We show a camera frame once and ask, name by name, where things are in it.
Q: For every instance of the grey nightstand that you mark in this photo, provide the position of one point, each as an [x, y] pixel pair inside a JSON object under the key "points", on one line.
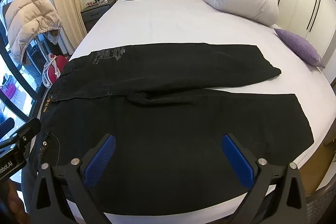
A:
{"points": [[93, 12]]}

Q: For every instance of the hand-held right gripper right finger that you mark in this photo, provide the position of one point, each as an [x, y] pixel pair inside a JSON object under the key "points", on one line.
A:
{"points": [[237, 161]]}

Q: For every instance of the purple cushion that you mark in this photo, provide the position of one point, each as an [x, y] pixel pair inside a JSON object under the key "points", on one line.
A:
{"points": [[299, 47]]}

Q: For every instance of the red and white object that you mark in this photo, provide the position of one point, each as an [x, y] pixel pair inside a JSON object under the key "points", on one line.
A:
{"points": [[53, 69]]}

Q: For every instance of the grey perforated chair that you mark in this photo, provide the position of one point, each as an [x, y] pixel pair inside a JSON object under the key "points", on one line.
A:
{"points": [[36, 56]]}

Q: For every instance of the black pants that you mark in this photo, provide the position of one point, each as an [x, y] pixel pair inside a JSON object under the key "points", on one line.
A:
{"points": [[170, 134]]}

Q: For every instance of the grey mesh basket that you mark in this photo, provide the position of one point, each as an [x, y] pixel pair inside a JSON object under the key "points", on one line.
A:
{"points": [[320, 203]]}

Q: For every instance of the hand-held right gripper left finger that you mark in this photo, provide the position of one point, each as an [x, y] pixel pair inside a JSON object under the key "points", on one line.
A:
{"points": [[101, 158]]}

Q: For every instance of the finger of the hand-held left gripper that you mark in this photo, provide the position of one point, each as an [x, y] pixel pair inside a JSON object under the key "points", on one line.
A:
{"points": [[25, 132], [6, 124]]}

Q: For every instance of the bed with white sheet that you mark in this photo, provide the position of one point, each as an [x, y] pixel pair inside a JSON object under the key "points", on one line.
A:
{"points": [[170, 24]]}

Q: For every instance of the beige puffer jacket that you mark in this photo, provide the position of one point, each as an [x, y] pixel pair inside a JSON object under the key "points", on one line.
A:
{"points": [[29, 19]]}

